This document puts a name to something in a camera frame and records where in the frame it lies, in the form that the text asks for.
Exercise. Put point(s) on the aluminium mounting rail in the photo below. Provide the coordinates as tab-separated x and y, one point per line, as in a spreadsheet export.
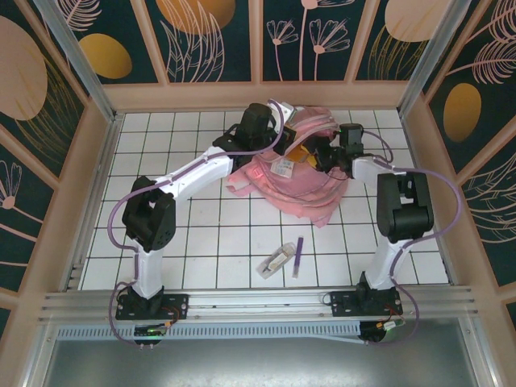
258	300

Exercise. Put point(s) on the grey metal sheet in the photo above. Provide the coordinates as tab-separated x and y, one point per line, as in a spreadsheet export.
258	367

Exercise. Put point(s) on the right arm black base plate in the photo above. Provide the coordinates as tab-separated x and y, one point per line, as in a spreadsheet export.
342	304

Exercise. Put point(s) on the small clear plastic case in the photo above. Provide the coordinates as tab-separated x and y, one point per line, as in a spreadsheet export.
276	261

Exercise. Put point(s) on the aluminium corner post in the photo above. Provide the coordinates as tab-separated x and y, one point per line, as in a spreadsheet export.
437	60
80	60

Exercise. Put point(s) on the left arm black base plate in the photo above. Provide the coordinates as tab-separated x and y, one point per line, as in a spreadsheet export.
173	306

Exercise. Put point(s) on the clear stationery pack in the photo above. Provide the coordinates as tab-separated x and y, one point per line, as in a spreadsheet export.
284	168

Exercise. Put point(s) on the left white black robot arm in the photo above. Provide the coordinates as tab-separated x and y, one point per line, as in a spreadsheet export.
149	217

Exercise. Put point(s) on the purple pen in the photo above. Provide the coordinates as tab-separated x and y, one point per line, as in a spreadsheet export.
297	258

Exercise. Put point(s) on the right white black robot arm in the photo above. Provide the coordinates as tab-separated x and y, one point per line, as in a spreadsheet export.
403	205

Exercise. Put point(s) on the pink student backpack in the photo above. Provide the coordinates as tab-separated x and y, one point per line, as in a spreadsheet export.
298	193

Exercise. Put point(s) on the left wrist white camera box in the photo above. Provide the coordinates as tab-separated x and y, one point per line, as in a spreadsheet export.
288	111

